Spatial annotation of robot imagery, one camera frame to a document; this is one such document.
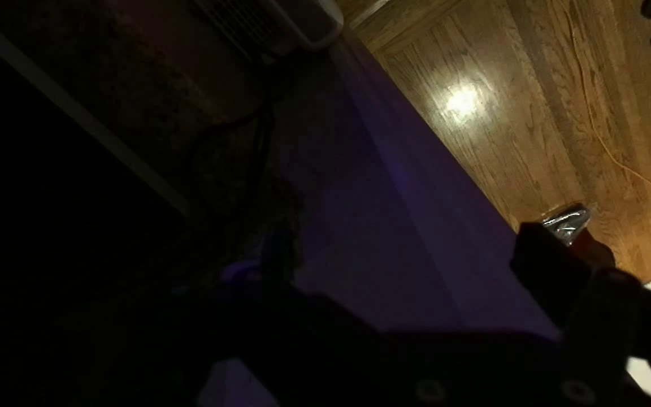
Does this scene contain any thin orange floor cable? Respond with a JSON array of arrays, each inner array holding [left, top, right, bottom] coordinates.
[[560, 43, 651, 222]]

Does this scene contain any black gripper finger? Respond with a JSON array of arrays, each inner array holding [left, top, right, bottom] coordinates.
[[509, 201, 619, 330]]

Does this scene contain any wooden counter base cabinet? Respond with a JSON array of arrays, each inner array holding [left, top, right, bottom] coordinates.
[[0, 0, 299, 252]]

